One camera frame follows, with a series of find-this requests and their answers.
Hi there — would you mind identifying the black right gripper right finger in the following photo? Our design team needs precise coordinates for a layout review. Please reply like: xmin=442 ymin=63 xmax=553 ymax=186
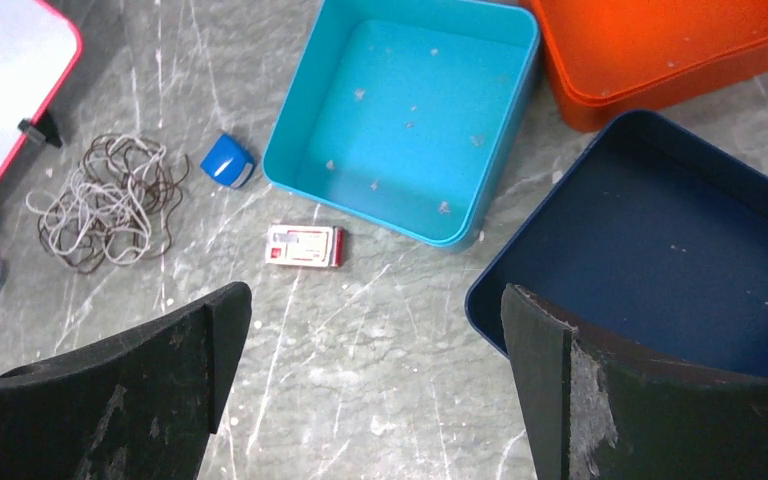
xmin=501 ymin=284 xmax=768 ymax=479

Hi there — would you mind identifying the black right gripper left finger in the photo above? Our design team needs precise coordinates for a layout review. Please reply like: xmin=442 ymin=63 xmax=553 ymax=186
xmin=0 ymin=282 xmax=252 ymax=479

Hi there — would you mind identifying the white cable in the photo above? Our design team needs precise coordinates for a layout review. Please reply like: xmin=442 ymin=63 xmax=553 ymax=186
xmin=25 ymin=135 xmax=168 ymax=268

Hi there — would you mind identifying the dark blue plastic bin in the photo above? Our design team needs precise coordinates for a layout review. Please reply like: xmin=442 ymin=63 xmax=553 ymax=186
xmin=465 ymin=110 xmax=768 ymax=377

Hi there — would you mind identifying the red white small card box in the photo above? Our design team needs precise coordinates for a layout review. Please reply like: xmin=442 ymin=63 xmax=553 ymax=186
xmin=264 ymin=224 xmax=346 ymax=268

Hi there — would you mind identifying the small blue stamp block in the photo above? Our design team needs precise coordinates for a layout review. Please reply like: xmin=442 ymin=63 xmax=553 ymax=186
xmin=200 ymin=132 xmax=256 ymax=189

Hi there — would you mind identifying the orange plastic bin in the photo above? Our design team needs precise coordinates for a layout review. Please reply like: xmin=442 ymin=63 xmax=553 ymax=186
xmin=521 ymin=0 xmax=768 ymax=132

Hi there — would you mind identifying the light blue plastic bin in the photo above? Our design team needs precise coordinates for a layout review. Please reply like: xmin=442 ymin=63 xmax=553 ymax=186
xmin=262 ymin=1 xmax=541 ymax=252

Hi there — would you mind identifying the pink framed whiteboard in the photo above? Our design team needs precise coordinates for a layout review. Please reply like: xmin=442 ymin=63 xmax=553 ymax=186
xmin=0 ymin=1 xmax=83 ymax=179

